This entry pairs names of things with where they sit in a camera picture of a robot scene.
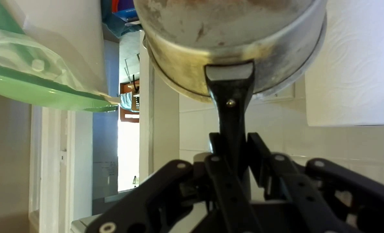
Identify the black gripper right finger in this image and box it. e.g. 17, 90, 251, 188
247, 131, 384, 233

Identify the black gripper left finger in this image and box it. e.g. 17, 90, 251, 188
86, 131, 264, 233

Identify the silver pot with black handle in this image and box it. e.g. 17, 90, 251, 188
132, 0, 330, 183

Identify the white paper towel roll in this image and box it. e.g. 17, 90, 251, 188
304, 0, 384, 128

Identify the clear container with green lid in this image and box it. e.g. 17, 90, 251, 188
0, 0, 122, 114

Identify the blue cardboard box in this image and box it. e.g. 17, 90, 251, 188
100, 0, 144, 42

